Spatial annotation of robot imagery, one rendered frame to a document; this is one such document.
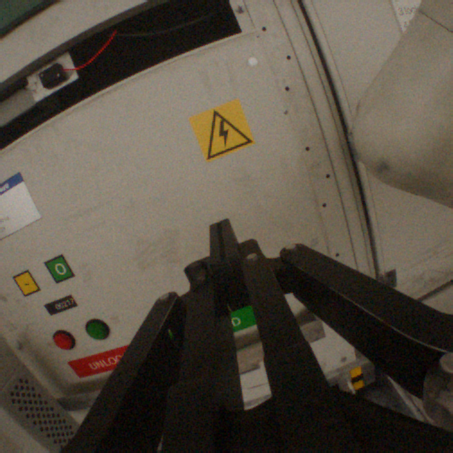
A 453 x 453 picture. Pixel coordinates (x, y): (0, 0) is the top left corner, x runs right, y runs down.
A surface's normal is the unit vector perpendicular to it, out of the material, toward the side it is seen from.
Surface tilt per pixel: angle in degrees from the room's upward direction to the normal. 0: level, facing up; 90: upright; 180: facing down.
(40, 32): 90
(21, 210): 90
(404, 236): 90
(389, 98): 69
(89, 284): 90
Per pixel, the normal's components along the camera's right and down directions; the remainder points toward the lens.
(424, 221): 0.07, 0.29
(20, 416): 0.93, -0.36
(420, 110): -0.70, 0.44
